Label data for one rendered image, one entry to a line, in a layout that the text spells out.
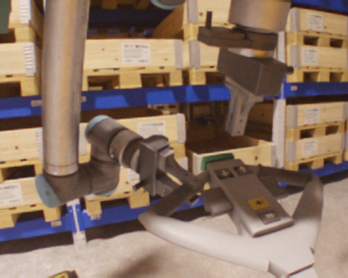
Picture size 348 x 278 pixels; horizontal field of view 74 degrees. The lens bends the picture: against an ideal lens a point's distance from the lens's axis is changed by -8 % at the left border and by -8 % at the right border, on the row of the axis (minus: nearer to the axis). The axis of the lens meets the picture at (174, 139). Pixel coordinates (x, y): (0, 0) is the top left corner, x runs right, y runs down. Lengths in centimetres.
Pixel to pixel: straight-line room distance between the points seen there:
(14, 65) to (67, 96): 133
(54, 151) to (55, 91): 14
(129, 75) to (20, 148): 89
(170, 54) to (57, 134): 146
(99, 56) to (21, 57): 50
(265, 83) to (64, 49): 37
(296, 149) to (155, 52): 163
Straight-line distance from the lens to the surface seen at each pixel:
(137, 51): 187
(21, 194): 199
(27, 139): 187
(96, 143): 67
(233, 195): 50
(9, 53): 188
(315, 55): 276
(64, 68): 54
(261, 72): 38
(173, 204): 48
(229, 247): 44
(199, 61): 201
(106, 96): 187
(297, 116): 260
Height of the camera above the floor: 114
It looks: 11 degrees down
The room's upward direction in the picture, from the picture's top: 3 degrees counter-clockwise
